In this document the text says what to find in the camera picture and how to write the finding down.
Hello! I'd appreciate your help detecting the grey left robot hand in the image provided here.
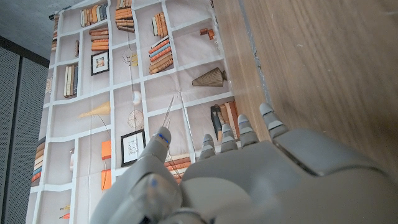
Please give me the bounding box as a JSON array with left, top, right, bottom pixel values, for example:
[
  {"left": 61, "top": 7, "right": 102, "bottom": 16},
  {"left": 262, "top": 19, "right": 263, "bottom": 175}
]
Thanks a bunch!
[{"left": 88, "top": 102, "right": 398, "bottom": 224}]

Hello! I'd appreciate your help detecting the printed bookshelf backdrop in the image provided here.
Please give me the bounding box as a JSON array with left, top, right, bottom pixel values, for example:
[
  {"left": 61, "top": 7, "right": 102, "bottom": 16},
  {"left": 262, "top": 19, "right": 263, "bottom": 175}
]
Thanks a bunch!
[{"left": 24, "top": 0, "right": 240, "bottom": 224}]

